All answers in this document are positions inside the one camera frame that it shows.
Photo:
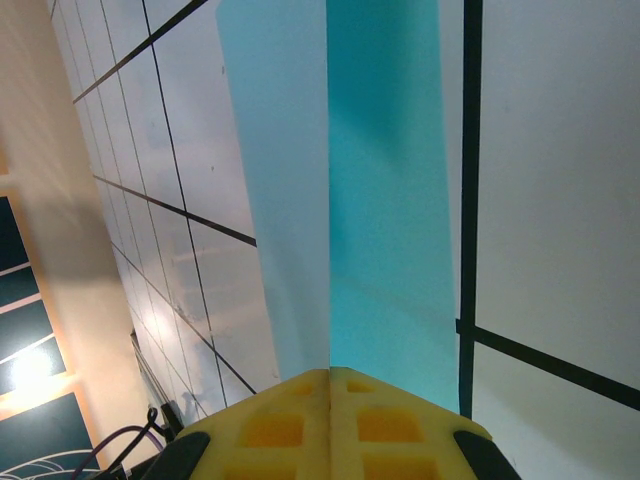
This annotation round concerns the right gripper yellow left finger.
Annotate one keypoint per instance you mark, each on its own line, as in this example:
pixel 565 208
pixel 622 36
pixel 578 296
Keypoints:
pixel 280 435

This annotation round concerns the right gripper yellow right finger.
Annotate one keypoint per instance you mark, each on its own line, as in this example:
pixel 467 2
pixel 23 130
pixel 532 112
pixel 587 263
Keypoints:
pixel 390 435

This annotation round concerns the light blue paper sheet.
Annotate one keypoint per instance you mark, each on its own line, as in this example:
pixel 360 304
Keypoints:
pixel 390 200

